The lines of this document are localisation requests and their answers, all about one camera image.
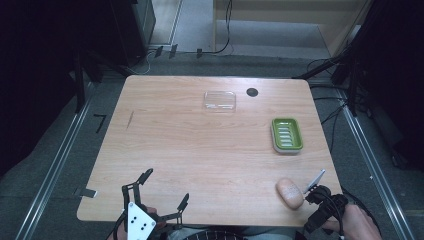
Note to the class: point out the black tripod stand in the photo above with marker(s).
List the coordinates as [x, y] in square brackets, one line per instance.
[80, 83]
[343, 66]

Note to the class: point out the metal floor rail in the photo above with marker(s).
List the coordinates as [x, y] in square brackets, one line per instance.
[376, 170]
[53, 166]

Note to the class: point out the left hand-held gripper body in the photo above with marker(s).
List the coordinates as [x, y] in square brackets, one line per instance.
[139, 222]

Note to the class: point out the person's left hand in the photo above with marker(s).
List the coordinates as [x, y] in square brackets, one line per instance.
[152, 211]

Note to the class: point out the grey tape strip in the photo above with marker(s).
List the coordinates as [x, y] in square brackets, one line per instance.
[87, 192]

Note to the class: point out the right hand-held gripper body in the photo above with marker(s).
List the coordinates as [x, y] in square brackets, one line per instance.
[325, 206]

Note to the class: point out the dark round mesh object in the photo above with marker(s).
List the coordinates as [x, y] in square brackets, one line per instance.
[216, 235]

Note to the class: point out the green soap dish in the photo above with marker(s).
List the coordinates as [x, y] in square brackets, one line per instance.
[286, 135]

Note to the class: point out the light wooden shelf unit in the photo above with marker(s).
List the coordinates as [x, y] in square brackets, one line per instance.
[276, 31]

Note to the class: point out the person's right hand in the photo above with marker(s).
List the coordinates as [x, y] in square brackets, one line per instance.
[355, 224]

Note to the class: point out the black cabinet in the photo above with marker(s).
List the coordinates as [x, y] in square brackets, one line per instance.
[131, 30]

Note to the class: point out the black plug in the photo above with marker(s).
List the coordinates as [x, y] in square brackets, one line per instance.
[199, 53]
[158, 51]
[172, 50]

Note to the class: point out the clear plastic container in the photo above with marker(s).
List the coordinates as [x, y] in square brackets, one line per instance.
[220, 101]

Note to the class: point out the black round table grommet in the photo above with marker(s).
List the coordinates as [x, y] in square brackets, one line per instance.
[252, 92]

